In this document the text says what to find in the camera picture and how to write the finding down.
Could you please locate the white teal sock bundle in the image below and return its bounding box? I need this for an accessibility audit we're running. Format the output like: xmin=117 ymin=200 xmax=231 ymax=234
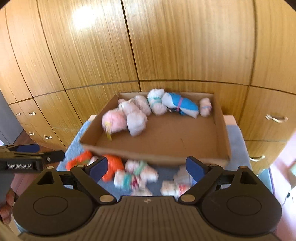
xmin=113 ymin=160 xmax=159 ymax=191

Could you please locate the blue white sock bundle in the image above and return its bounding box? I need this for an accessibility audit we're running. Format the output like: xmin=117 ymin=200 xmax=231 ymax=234
xmin=162 ymin=92 xmax=199 ymax=118

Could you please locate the blue towel mat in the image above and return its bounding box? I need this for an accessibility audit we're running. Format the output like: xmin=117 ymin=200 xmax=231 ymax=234
xmin=56 ymin=120 xmax=253 ymax=202

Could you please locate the metal drawer handle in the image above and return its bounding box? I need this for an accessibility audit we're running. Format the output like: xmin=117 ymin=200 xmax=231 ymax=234
xmin=265 ymin=114 xmax=288 ymax=123

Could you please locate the plastic small sock bundle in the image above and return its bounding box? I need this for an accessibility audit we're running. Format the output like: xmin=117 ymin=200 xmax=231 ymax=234
xmin=199 ymin=97 xmax=212 ymax=118

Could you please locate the white mint sock bundle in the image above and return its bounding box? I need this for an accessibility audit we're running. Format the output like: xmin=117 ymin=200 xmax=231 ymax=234
xmin=147 ymin=89 xmax=167 ymax=115

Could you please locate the grey door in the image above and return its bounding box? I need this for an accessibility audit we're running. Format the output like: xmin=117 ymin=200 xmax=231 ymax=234
xmin=0 ymin=93 xmax=23 ymax=145

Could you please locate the wooden wardrobe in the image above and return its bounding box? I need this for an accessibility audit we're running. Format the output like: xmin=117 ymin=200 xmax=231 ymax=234
xmin=1 ymin=1 xmax=295 ymax=173

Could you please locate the person's left hand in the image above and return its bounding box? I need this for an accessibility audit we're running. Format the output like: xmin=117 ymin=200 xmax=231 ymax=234
xmin=1 ymin=189 xmax=15 ymax=225

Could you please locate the orange green sock bundle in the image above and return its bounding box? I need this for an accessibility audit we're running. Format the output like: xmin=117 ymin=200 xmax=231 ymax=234
xmin=66 ymin=151 xmax=93 ymax=171

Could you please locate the white purple sock bundle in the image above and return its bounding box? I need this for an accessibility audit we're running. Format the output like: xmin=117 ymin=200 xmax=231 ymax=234
xmin=130 ymin=187 xmax=153 ymax=196

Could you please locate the white pink sock roll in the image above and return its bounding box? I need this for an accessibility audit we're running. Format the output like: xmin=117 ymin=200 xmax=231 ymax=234
xmin=133 ymin=95 xmax=152 ymax=116

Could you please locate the brown cardboard box tray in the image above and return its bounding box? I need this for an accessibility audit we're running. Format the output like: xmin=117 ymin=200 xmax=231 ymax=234
xmin=80 ymin=92 xmax=231 ymax=167

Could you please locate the pink fluffy sock bundle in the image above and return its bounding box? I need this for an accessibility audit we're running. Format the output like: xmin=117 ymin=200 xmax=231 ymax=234
xmin=101 ymin=99 xmax=149 ymax=141

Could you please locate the light pink sock bundle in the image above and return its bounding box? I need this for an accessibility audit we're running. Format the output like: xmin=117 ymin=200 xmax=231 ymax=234
xmin=88 ymin=156 xmax=99 ymax=165

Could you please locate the white red sock bundle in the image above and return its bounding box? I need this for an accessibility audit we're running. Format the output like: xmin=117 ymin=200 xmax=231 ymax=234
xmin=161 ymin=181 xmax=191 ymax=198

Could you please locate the pale pink sock roll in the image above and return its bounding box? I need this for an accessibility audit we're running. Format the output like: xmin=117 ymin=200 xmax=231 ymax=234
xmin=118 ymin=99 xmax=134 ymax=112

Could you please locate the grey blue sock bundle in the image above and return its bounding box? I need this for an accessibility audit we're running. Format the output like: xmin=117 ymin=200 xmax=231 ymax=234
xmin=173 ymin=166 xmax=192 ymax=186

